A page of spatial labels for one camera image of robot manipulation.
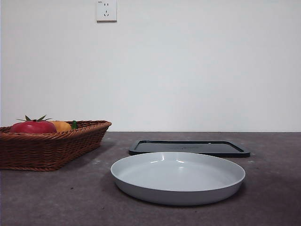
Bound red tomato with green stem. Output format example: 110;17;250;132
9;114;58;134

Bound black rectangular tray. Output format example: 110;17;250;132
128;139;251;158

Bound grey round plate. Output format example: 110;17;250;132
110;151;246;207

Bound brown wicker basket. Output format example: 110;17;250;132
0;120;112;172

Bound white wall power socket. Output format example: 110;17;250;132
96;0;118;23

